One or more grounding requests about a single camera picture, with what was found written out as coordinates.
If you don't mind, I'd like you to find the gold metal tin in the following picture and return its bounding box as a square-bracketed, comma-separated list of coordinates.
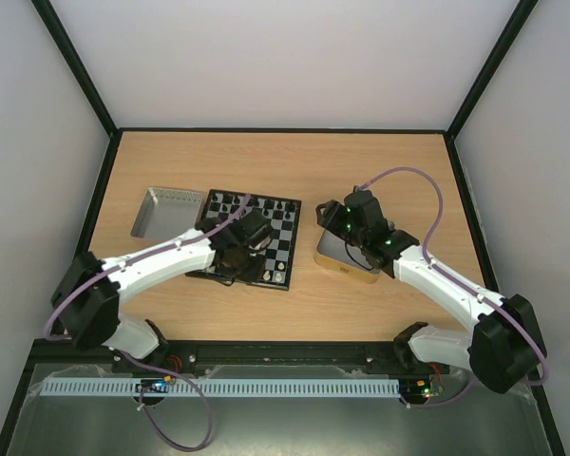
[313, 230, 380, 284]

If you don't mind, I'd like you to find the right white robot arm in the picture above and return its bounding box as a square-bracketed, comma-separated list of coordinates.
[315, 190, 548, 393]

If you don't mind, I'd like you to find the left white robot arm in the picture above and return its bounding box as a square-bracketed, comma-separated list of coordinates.
[46, 208, 273, 360]

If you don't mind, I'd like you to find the black and grey chessboard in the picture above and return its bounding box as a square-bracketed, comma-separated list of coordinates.
[187, 189, 301, 291]

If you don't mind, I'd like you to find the black aluminium frame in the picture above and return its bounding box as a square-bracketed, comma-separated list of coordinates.
[0, 0, 569, 456]

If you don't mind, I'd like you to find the light blue cable duct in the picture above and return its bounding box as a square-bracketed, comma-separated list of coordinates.
[39, 378, 400, 398]

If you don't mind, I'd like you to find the metal base plate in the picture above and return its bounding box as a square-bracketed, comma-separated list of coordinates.
[8, 365, 550, 455]

